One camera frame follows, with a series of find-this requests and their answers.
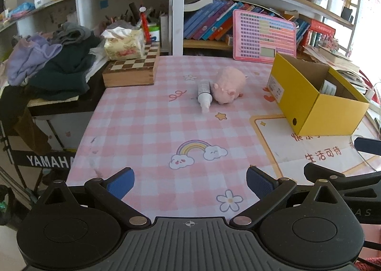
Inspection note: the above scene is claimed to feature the pink chart board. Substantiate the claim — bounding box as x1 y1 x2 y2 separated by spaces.
232 8 297 65

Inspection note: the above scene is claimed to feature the blue packet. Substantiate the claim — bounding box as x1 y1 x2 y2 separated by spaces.
7 2 35 18

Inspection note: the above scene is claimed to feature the purple garment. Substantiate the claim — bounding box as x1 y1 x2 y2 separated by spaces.
5 34 63 86

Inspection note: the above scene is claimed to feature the wooden chessboard box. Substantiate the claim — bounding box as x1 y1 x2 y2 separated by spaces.
102 43 161 87

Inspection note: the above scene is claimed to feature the dark green garment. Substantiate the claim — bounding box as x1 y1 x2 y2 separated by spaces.
26 35 102 101

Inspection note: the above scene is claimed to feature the black cloth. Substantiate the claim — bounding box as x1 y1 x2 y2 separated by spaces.
0 84 33 138

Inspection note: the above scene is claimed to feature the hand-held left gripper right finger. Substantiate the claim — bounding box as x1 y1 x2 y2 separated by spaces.
229 166 347 229

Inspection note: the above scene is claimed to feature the row of thin blue books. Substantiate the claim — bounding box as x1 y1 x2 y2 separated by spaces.
293 17 312 48

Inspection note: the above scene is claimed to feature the white green jar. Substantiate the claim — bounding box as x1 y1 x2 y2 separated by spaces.
147 22 161 42

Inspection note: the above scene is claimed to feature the stack of books and papers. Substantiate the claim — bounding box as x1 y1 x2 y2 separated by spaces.
300 44 370 96

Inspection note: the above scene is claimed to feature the white plastic bottle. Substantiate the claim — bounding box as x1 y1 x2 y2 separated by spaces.
197 78 214 114

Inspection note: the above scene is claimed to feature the row of colourful books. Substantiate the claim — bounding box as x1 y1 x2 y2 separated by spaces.
183 0 254 42

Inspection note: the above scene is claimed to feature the white thick book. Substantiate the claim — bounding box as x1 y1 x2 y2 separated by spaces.
184 0 214 12

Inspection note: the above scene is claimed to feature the wall poster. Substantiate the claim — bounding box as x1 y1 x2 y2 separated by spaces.
363 0 381 23

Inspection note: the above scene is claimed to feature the pink plush pig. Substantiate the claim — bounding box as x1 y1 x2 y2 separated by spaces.
211 66 247 105

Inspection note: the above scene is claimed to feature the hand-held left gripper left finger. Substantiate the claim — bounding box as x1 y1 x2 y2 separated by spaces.
37 167 151 229

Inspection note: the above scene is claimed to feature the pink checked tablecloth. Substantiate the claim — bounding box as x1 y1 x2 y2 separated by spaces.
65 55 381 221

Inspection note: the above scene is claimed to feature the red marker toy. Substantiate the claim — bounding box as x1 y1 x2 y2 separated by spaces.
139 5 151 45

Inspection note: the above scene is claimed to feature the grey garment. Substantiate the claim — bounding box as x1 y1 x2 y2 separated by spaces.
49 21 93 47

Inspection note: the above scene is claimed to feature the brown cloth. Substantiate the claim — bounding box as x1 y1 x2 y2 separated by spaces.
13 107 53 156

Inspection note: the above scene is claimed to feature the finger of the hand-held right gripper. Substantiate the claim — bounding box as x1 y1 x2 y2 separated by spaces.
354 137 381 156
303 162 381 198

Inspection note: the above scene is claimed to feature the red book box set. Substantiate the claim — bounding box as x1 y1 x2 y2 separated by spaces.
303 19 337 51

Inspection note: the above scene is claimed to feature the white bookshelf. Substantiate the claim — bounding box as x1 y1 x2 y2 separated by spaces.
0 0 364 57

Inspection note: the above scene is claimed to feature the floral tissue box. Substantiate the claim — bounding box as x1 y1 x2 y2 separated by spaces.
100 26 146 61

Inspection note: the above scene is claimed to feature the yellow cardboard box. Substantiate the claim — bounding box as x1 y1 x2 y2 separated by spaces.
266 52 370 137

